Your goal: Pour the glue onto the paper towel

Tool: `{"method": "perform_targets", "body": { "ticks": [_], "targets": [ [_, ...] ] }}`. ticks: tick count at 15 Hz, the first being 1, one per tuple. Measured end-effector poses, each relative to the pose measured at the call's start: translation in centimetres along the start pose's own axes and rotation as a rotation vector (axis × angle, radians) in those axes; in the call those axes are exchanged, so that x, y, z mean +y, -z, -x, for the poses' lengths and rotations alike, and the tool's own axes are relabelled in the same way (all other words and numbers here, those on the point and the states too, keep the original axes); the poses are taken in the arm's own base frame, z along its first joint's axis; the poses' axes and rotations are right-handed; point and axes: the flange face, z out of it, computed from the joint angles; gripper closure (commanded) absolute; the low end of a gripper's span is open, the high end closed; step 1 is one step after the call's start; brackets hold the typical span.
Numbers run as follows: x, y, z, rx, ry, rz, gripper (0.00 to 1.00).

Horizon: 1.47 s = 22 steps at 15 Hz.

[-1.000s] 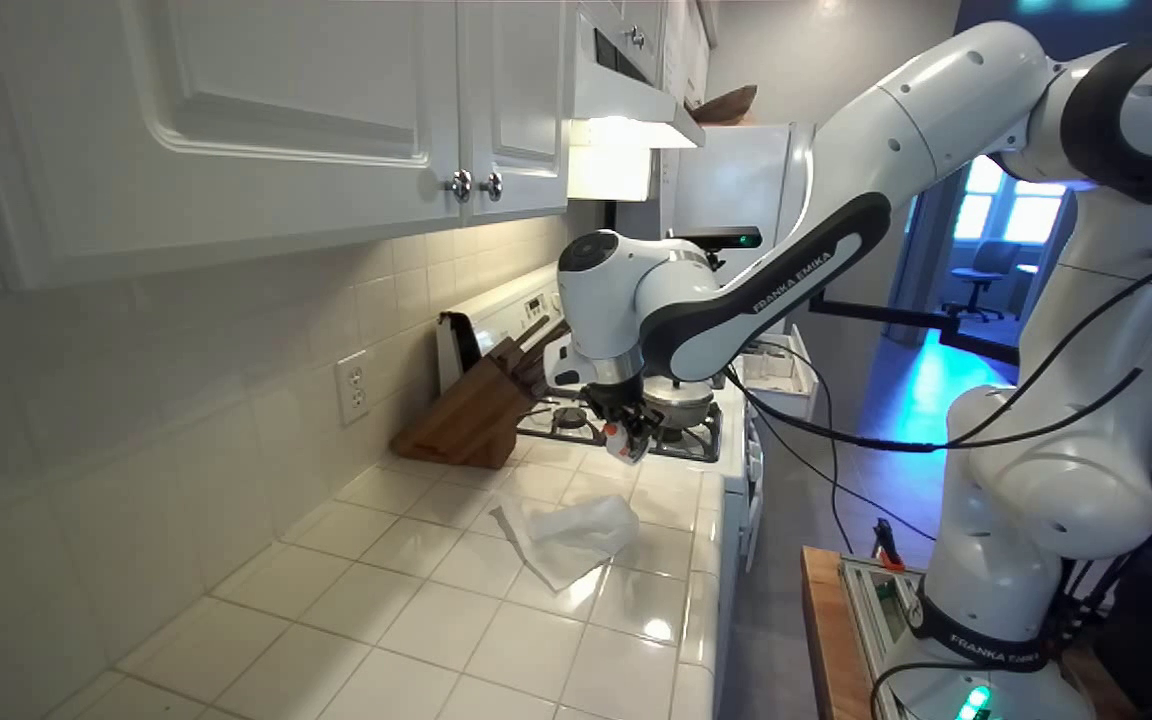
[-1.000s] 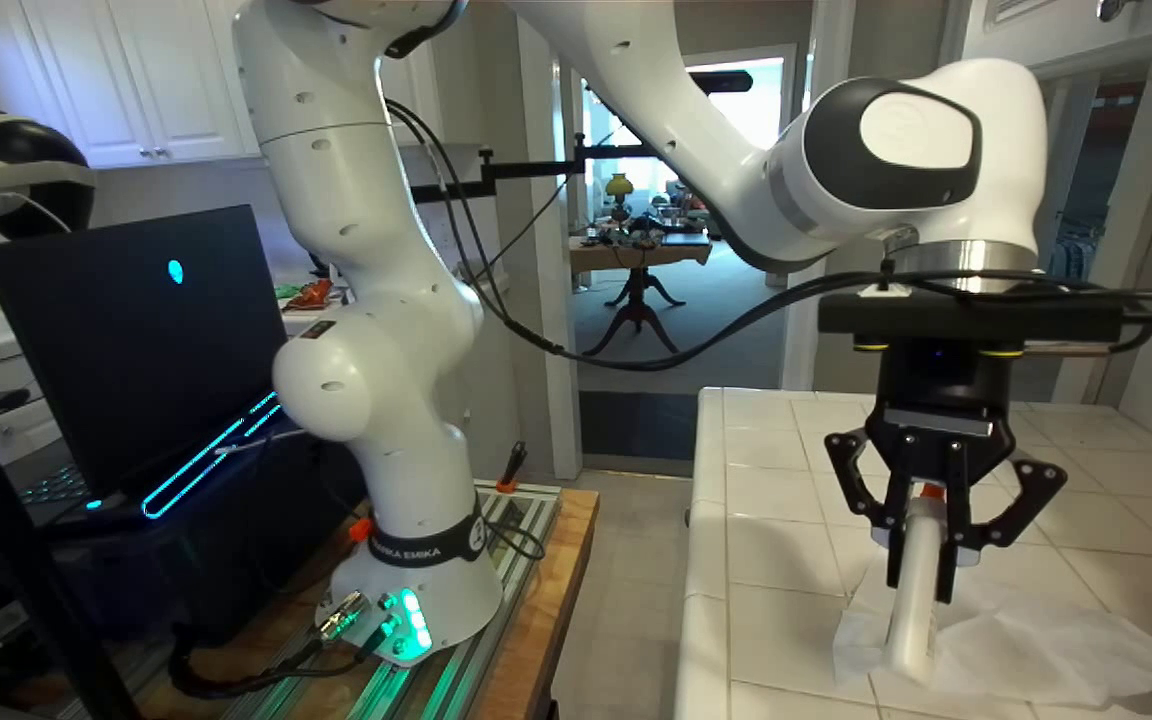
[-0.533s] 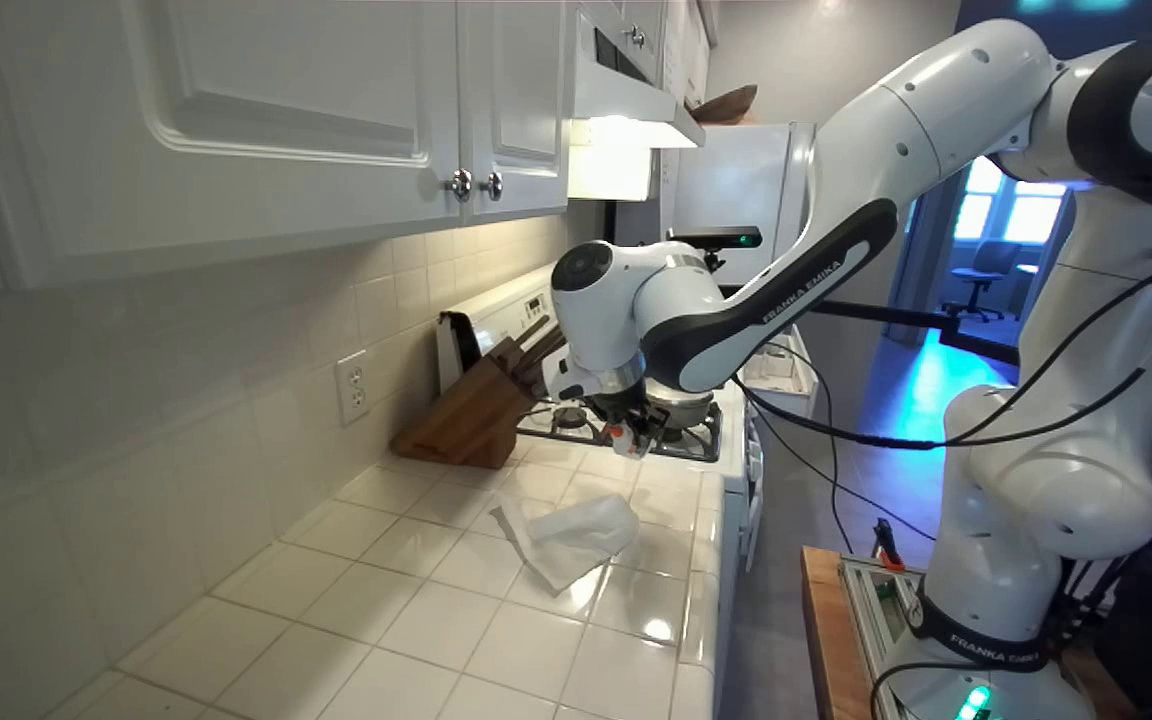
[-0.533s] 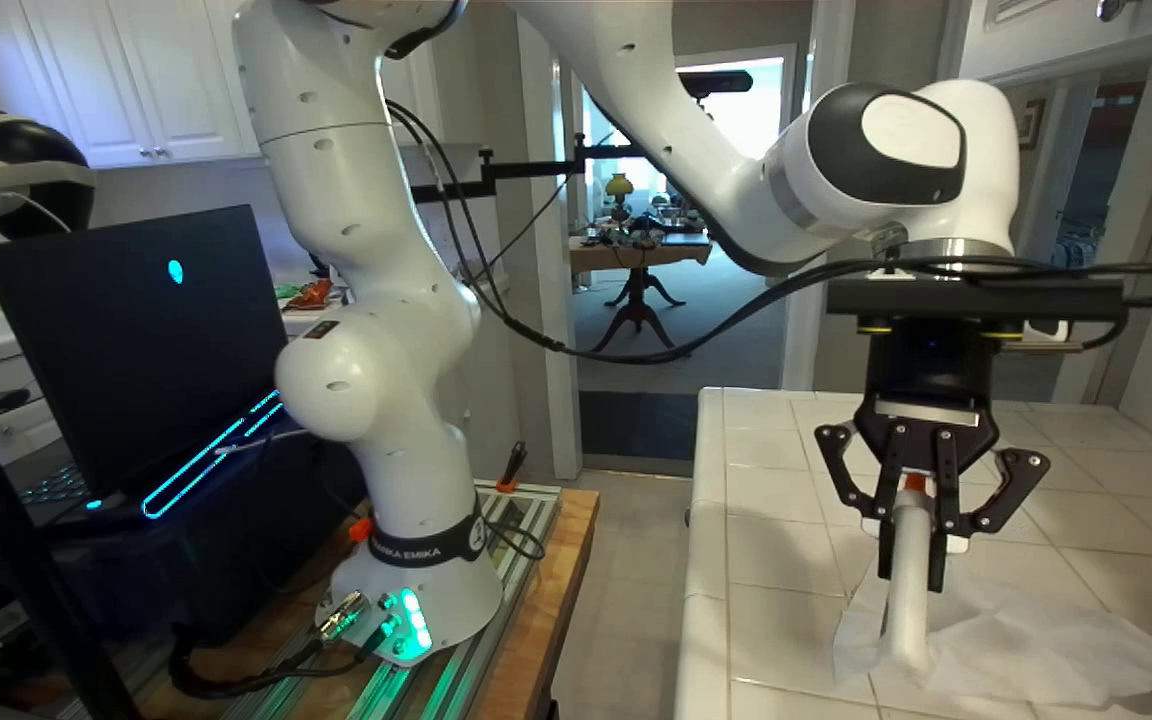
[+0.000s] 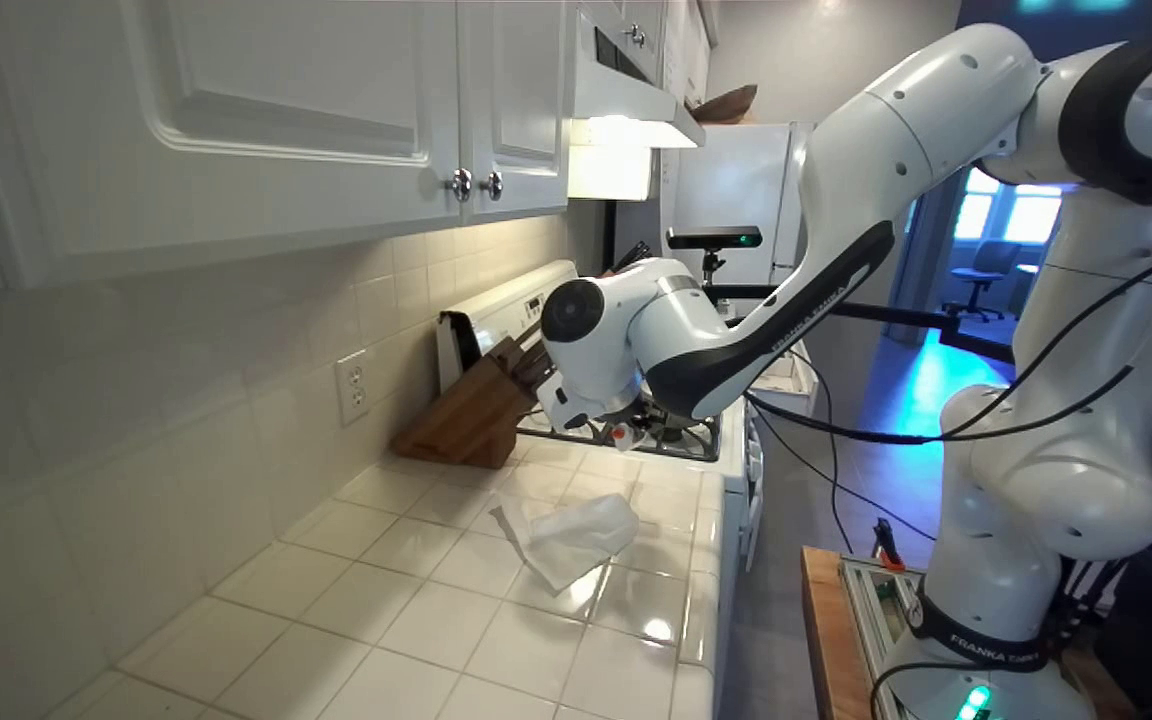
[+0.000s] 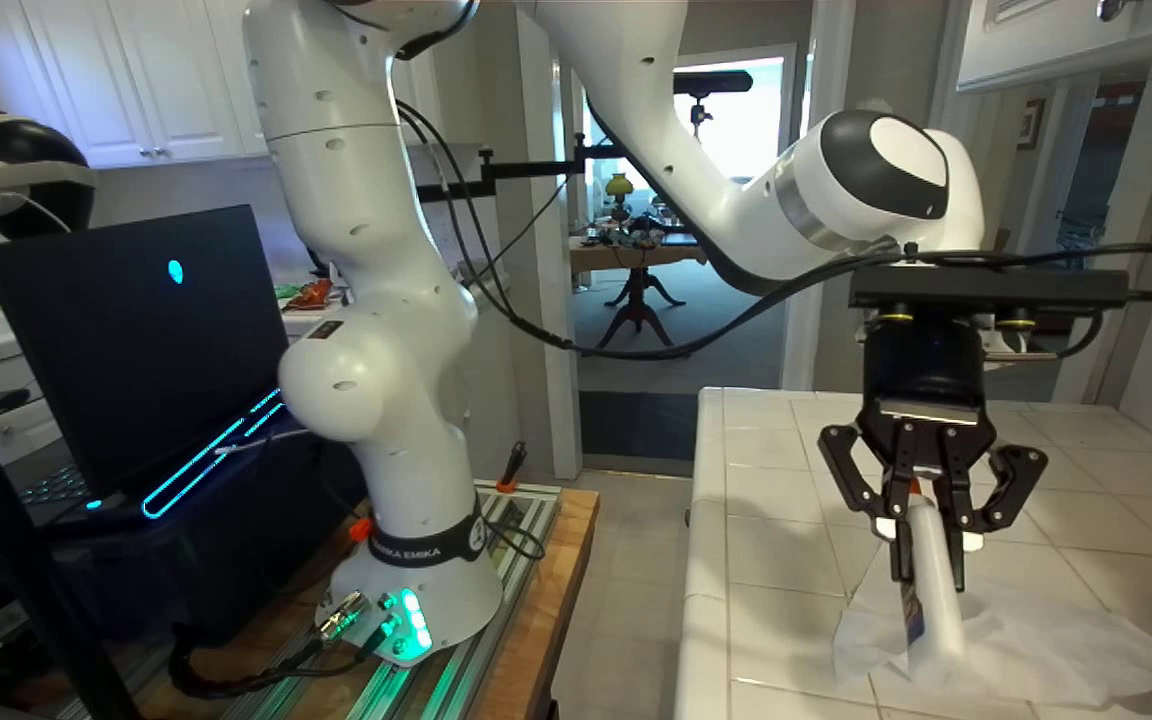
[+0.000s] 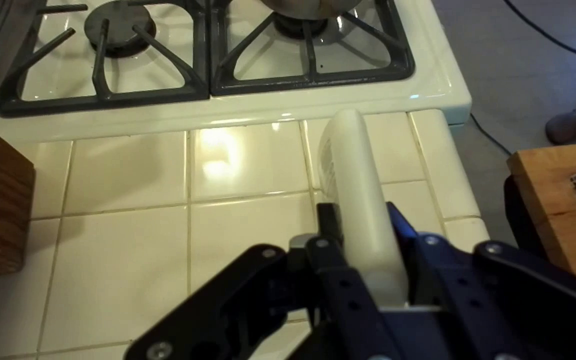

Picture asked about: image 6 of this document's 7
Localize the orange plastic object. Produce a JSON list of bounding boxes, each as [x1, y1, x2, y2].
[[271, 271, 338, 315]]

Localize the aluminium base plate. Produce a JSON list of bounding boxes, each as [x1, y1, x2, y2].
[[222, 477, 567, 720]]

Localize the red black clamp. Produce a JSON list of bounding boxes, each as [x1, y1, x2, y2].
[[496, 442, 527, 498]]

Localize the white glue bottle orange cap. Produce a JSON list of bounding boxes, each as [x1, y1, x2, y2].
[[895, 480, 976, 667]]

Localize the small yellow lamp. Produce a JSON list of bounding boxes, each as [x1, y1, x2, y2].
[[601, 170, 640, 231]]

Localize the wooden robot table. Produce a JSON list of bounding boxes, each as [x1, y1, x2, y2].
[[134, 480, 603, 720]]

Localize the white cabinet row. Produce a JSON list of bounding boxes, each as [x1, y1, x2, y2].
[[0, 0, 271, 174]]

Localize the black base cable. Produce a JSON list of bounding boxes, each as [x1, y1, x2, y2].
[[169, 603, 400, 707]]

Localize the white paper towel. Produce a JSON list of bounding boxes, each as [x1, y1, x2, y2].
[[830, 586, 1152, 720]]

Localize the black camera boom rod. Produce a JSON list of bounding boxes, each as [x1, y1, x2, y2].
[[416, 137, 629, 210]]

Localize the black camera cable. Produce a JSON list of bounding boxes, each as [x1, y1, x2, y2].
[[391, 98, 1152, 366]]

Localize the black laptop cyan lights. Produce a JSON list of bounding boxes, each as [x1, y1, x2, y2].
[[0, 199, 373, 652]]

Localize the black tripod leg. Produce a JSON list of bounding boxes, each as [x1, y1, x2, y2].
[[0, 356, 142, 720]]

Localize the black white round headset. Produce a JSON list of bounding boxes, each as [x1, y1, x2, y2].
[[0, 108, 102, 246]]

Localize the white upper kitchen cabinet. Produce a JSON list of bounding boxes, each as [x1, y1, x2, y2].
[[951, 0, 1152, 98]]

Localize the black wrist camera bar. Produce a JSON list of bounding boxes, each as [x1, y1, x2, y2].
[[848, 259, 1133, 324]]

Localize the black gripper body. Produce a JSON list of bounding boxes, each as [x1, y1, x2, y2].
[[862, 315, 997, 451]]

